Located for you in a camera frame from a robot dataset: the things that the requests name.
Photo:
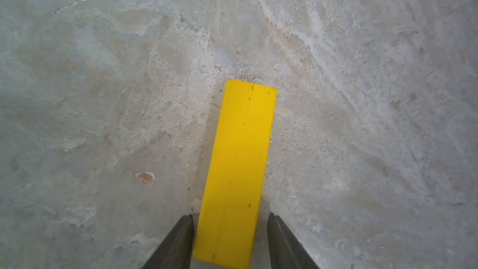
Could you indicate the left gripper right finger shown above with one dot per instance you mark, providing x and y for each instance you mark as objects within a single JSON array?
[{"x": 286, "y": 252}]

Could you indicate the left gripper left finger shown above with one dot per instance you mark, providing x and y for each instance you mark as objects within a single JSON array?
[{"x": 175, "y": 251}]

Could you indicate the yellow block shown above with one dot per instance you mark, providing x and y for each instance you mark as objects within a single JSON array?
[{"x": 229, "y": 211}]

